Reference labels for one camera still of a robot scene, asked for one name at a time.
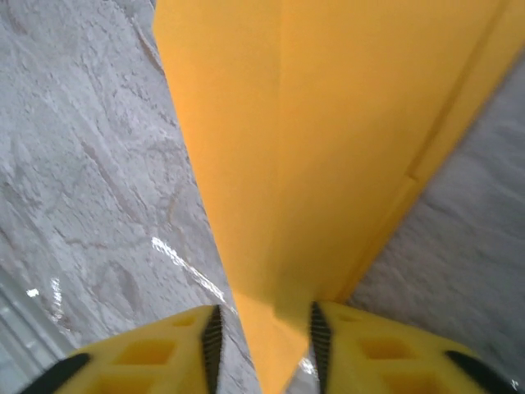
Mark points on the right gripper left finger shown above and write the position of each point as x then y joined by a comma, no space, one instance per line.
156,365

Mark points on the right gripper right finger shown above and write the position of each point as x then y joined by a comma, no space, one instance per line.
389,361

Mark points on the orange paper sheet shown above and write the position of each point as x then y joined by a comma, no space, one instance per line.
307,143

